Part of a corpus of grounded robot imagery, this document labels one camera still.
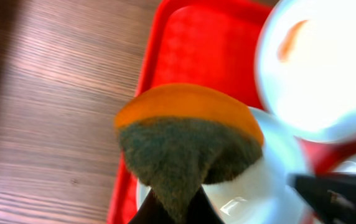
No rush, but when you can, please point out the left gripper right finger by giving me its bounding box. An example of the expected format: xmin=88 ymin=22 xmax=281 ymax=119
xmin=187 ymin=187 xmax=224 ymax=224

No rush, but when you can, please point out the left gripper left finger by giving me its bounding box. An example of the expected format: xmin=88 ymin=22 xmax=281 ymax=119
xmin=129 ymin=190 xmax=166 ymax=224

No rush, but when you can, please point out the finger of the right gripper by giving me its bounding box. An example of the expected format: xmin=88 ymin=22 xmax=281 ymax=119
xmin=291 ymin=173 xmax=356 ymax=224

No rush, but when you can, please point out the orange green scrub sponge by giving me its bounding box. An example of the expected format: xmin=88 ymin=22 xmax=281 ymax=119
xmin=115 ymin=83 xmax=264 ymax=223

